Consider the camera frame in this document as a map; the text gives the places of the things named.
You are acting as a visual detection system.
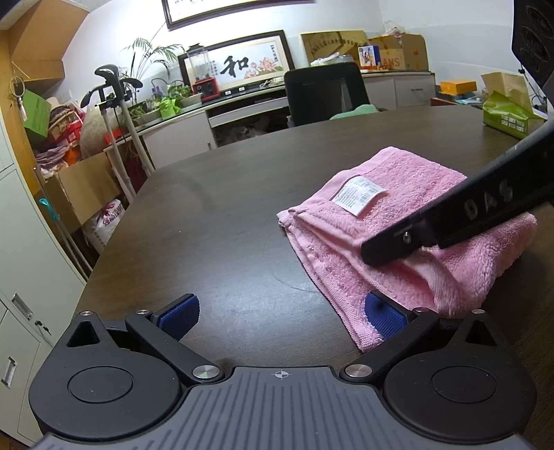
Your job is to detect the green cloth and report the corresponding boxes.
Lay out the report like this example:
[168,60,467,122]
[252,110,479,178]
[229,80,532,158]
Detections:
[329,104,382,121]

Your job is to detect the cardboard boxes on counter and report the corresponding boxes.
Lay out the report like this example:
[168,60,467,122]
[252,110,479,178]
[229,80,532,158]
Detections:
[301,29,368,68]

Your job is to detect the metal stand with black arms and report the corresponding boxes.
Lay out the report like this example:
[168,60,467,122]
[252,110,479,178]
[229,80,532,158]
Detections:
[80,64,154,200]

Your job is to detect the pile of bags and packets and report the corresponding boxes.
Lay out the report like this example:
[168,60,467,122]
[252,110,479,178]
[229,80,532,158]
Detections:
[35,97,87,174]

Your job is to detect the tall palm plant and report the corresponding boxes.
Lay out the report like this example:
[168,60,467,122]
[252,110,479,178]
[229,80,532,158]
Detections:
[123,37,185,87]

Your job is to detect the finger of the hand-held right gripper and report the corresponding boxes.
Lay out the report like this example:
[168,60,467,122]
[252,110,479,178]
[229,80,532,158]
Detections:
[361,214,440,267]

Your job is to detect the cardboard box with red print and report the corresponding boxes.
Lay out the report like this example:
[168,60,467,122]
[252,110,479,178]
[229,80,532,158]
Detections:
[368,33,429,72]

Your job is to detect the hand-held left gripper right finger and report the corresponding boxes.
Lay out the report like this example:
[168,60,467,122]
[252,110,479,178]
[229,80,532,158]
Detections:
[340,291,503,386]

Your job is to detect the beige burlap sack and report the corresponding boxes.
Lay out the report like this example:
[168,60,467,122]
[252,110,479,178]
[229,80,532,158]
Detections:
[80,104,113,161]

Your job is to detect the planter with small plants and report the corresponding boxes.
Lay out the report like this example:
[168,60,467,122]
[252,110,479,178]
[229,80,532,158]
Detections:
[130,82,204,126]

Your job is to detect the pink towel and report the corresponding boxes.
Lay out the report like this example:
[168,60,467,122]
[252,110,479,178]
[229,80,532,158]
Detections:
[277,146,537,353]

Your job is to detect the green cardboard box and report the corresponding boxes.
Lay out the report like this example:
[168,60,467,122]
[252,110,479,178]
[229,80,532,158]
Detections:
[23,89,53,137]

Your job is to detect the grey metal filing cabinet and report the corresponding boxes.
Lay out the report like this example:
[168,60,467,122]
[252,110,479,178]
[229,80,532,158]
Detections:
[0,117,87,446]

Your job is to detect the wooden wall shelf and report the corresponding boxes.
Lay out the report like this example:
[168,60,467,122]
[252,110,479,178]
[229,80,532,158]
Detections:
[0,0,89,83]

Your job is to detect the teal handled broom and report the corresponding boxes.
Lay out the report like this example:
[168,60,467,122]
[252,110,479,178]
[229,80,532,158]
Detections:
[37,197,87,278]

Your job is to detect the hanging dream catcher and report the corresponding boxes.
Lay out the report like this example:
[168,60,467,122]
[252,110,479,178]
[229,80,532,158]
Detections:
[11,75,30,122]

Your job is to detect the white sideboard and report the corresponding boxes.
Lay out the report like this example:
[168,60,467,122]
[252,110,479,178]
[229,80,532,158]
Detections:
[104,71,436,169]

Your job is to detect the green tissue packet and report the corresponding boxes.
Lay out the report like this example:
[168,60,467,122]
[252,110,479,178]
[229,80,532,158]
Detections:
[482,91,546,140]

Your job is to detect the black office chair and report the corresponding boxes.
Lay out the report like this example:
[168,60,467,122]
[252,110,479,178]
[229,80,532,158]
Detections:
[283,62,368,127]

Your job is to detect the large open cardboard box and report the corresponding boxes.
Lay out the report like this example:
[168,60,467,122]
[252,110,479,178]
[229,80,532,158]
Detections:
[43,151,124,232]

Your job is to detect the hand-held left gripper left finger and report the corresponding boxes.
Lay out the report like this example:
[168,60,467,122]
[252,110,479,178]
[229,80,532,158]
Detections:
[58,292,226,386]

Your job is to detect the red blender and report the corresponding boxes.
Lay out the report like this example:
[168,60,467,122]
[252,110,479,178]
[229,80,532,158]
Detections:
[187,43,221,102]

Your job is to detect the small colourful box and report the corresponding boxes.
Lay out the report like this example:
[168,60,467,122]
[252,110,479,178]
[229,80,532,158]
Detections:
[358,44,382,69]

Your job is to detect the dark framed wall picture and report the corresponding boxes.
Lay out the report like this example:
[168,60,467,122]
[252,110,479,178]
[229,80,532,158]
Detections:
[161,0,316,31]

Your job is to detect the framed calligraphy picture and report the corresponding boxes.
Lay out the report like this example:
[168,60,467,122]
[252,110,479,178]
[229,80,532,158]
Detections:
[178,29,290,93]

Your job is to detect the yellow flat box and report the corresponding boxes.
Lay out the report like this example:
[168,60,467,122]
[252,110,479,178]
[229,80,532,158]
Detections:
[439,80,477,95]

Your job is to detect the white printed rice sack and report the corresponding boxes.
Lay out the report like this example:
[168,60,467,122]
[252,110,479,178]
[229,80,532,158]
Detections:
[82,199,126,256]

